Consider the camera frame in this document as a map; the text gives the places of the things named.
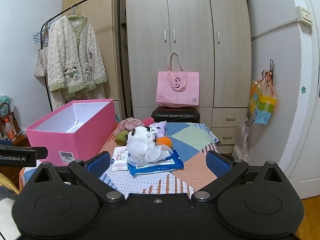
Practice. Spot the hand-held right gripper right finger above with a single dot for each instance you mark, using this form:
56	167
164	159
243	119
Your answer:
218	165

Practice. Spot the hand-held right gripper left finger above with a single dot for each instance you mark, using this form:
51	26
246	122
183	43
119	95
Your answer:
100	162

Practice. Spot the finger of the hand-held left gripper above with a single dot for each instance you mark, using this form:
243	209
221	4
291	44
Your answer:
42	153

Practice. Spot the white tissue pack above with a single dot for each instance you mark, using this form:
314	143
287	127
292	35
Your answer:
118	160

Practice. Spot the pink storage box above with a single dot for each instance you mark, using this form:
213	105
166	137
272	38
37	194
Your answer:
82	140

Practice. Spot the green ball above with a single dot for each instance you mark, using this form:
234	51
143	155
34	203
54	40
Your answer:
120	138

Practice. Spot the white plush toy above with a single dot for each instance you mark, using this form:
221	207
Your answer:
138	142

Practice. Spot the pink floral cloth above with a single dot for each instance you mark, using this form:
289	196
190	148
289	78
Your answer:
131	124

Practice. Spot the orange soft ball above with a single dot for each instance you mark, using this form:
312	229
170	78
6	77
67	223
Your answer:
165	142

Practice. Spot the blue wet wipes pack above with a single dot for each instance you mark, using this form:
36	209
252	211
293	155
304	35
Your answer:
160	167

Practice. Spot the magenta plush pouch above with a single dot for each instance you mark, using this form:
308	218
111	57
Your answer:
149	120

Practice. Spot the purple plush toy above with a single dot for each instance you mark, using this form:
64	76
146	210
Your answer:
158	128

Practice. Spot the wooden nightstand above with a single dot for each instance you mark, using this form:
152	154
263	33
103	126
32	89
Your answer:
17	138

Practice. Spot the striped plush blanket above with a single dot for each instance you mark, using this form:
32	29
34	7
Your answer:
7	182

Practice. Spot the orange drink bottle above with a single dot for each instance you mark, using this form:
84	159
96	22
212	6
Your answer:
10	130

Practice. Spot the white plastic bag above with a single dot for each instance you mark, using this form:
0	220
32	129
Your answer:
242	140

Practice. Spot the patchwork tablecloth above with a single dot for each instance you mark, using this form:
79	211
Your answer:
190	140

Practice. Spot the white printed paper sheet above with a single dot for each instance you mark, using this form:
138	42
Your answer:
72	129

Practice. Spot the checked basket bag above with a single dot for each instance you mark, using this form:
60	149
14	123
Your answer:
8	116

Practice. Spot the plastic bag with green pack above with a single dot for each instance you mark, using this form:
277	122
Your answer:
5	98

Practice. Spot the cream fleece pants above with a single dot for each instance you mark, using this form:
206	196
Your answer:
75	97

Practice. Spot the black suitcase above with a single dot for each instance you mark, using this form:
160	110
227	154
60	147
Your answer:
175	115

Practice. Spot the colourful paper gift bag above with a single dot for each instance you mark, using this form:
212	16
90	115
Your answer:
262	105

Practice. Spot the pink tote bag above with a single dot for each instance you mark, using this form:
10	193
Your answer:
177	90

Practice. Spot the beige canvas tote bag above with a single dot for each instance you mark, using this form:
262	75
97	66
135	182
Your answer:
40	65

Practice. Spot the white door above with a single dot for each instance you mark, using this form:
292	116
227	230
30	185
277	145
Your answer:
300	105

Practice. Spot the cream fleece cardigan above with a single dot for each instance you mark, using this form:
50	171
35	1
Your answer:
72	55

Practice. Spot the beige wardrobe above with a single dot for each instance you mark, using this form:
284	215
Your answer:
190	42

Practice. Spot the black clothes rack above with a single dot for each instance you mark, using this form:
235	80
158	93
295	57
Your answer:
119	30

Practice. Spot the tall beige cabinet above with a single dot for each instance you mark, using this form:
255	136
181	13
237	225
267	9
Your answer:
102	10

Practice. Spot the white light switch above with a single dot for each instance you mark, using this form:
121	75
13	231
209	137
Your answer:
304	15

